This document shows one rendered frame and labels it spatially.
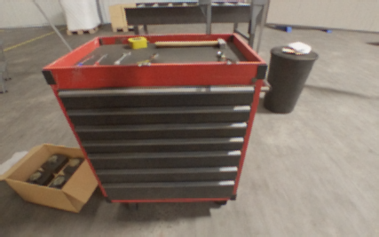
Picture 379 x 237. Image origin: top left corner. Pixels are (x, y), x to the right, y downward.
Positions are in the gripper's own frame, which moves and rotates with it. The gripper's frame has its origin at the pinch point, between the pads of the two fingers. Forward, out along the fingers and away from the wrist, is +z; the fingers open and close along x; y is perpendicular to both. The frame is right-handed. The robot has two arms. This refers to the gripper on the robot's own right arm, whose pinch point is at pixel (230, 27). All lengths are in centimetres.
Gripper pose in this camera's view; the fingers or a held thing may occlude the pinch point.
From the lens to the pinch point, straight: 65.1
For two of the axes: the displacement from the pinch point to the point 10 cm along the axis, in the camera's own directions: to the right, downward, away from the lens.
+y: -0.1, 4.0, -9.2
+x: 10.0, -0.1, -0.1
